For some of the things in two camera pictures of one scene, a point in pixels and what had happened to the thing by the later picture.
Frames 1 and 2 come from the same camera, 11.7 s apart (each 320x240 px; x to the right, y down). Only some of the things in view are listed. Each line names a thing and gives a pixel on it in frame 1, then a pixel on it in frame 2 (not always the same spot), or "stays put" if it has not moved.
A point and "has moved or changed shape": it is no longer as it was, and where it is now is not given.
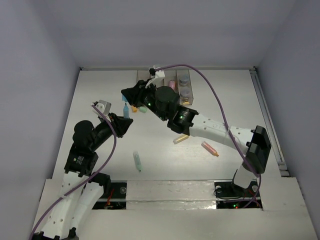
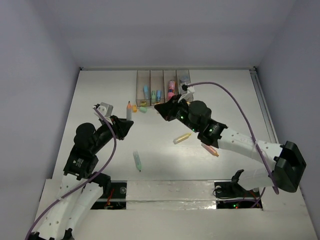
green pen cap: [143, 109] stays put
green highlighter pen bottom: [137, 161] stays put
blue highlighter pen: [126, 111] has moved or changed shape
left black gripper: [115, 125] stays put
